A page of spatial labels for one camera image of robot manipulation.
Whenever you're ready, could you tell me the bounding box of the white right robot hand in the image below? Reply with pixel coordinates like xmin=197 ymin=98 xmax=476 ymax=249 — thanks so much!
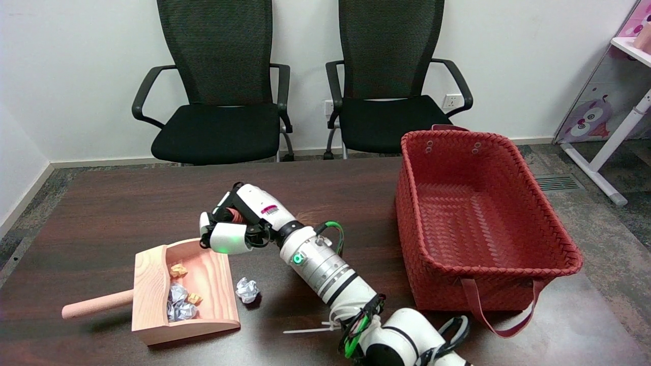
xmin=199 ymin=182 xmax=298 ymax=255

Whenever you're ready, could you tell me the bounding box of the white zip tie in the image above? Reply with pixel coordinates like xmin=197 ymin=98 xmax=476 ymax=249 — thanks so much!
xmin=283 ymin=308 xmax=357 ymax=335

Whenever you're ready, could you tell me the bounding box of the black mesh office chair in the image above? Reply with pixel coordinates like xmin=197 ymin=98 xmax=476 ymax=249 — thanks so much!
xmin=131 ymin=0 xmax=295 ymax=166
xmin=324 ymin=0 xmax=474 ymax=161

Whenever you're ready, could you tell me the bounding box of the pink owl print panel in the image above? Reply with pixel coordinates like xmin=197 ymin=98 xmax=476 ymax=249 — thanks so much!
xmin=553 ymin=0 xmax=651 ymax=144

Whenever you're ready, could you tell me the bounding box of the metal floor vent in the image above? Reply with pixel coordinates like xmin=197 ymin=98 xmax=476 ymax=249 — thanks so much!
xmin=540 ymin=174 xmax=585 ymax=192

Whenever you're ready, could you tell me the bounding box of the red woven basket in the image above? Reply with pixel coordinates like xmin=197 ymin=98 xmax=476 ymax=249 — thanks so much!
xmin=395 ymin=125 xmax=584 ymax=339

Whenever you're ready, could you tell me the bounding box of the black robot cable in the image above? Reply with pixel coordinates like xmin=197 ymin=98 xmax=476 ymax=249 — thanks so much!
xmin=338 ymin=294 xmax=471 ymax=366

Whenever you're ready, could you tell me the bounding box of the pink cup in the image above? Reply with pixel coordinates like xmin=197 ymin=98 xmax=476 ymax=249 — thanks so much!
xmin=633 ymin=21 xmax=651 ymax=51

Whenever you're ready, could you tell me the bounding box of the wooden dustpan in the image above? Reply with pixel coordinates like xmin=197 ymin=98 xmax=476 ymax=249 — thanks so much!
xmin=61 ymin=237 xmax=242 ymax=346

